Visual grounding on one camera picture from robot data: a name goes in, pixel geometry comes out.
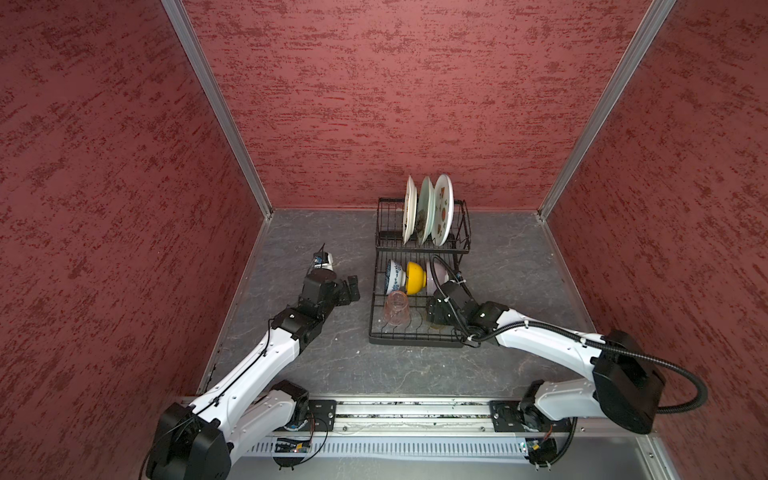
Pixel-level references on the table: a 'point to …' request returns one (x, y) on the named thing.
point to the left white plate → (410, 210)
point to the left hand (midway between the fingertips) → (342, 285)
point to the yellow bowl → (416, 278)
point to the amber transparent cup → (441, 329)
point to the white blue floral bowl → (395, 278)
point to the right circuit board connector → (541, 450)
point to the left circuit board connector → (289, 452)
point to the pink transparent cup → (397, 310)
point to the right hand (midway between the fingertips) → (435, 314)
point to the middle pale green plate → (426, 211)
